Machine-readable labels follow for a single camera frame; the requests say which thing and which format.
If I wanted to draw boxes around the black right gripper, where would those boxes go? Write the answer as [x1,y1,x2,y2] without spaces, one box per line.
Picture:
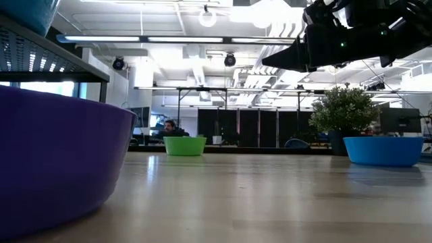
[262,22,398,73]

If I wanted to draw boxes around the blue plastic mini bowl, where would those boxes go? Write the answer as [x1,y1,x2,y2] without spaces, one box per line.
[0,0,62,37]
[343,136,425,168]

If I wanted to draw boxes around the green plastic mini bowl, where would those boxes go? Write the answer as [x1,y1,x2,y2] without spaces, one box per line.
[163,136,207,157]

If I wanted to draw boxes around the purple plastic mini bowl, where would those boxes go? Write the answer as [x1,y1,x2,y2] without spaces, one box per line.
[0,84,138,241]

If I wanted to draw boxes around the black hanging ceiling spotlight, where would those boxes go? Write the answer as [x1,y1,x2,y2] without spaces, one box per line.
[223,52,237,68]
[111,56,126,72]

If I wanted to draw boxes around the small potted green plant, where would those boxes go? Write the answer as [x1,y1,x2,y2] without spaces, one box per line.
[308,82,381,157]

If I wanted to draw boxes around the black room divider panels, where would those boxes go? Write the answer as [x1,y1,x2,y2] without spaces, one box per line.
[197,107,317,149]

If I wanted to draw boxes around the dark office chair back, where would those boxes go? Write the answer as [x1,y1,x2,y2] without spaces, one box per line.
[283,138,311,149]

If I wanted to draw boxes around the long ceiling light bar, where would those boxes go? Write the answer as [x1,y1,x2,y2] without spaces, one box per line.
[55,33,304,47]

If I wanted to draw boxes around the dark computer monitor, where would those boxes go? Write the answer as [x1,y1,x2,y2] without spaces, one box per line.
[379,107,423,134]
[130,106,151,129]

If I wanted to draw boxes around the person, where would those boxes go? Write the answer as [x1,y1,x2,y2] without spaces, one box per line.
[153,119,190,140]

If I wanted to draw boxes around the black perforated metal tray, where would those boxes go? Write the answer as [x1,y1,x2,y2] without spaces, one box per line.
[0,15,111,104]

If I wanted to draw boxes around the distant black metal frame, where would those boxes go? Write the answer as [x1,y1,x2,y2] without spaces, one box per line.
[134,86,432,148]

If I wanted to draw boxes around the white ring ceiling lamp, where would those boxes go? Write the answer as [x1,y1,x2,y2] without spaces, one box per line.
[197,5,218,28]

